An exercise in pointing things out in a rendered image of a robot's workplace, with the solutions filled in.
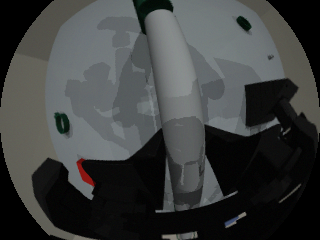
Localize dark green post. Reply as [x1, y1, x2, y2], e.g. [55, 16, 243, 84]
[132, 0, 147, 35]

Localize grey metal pipe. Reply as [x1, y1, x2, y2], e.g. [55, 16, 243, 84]
[144, 9, 205, 212]

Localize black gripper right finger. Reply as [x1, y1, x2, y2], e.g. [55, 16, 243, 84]
[204, 124, 281, 197]

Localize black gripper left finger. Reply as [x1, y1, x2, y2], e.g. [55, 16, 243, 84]
[81, 128, 167, 211]

